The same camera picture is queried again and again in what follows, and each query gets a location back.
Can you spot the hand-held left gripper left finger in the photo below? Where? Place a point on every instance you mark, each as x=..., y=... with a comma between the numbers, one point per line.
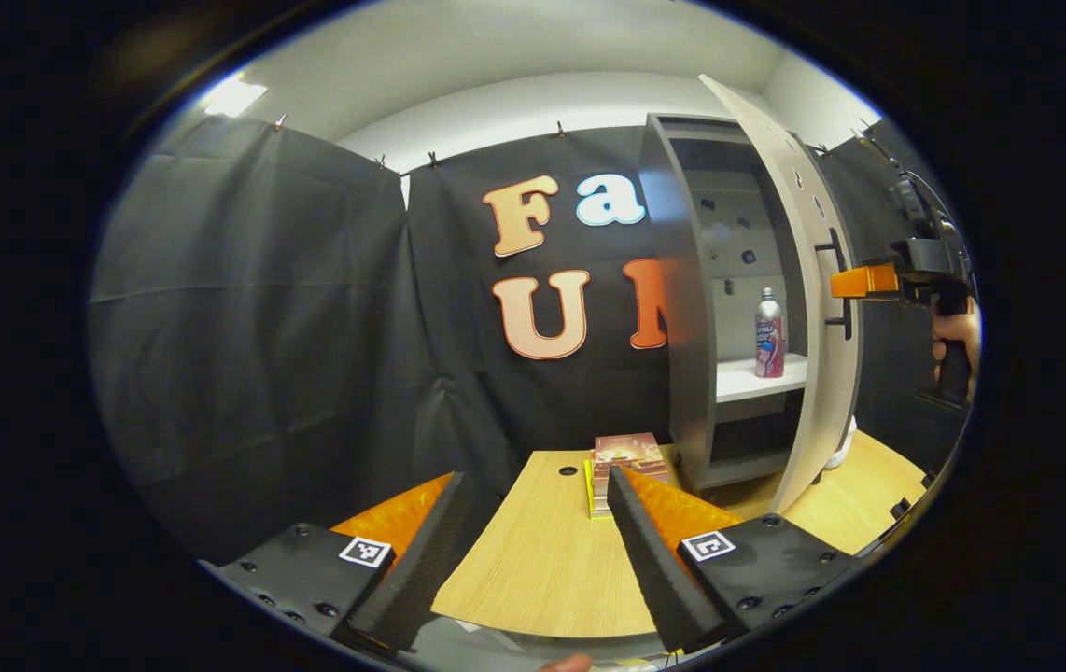
x=416, y=569

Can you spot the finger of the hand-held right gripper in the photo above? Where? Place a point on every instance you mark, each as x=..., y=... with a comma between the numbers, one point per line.
x=864, y=282

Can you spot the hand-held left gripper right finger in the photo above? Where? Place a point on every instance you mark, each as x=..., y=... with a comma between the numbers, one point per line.
x=659, y=569

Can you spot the silver bottle with pink label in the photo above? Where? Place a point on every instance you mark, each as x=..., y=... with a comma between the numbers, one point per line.
x=769, y=336

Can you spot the beige cabinet door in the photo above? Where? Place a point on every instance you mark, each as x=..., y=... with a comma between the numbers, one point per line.
x=822, y=392

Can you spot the white cabinet shelf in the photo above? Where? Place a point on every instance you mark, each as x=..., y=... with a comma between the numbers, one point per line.
x=738, y=378

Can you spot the yellow black hazard tape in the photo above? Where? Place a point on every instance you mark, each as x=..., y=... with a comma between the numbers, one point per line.
x=631, y=664

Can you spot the white round object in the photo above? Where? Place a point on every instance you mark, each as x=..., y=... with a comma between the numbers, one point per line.
x=843, y=448

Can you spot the black backdrop cloth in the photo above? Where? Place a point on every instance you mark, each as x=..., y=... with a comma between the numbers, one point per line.
x=244, y=327

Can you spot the ceiling light panel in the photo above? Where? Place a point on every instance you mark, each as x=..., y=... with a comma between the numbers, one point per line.
x=234, y=98

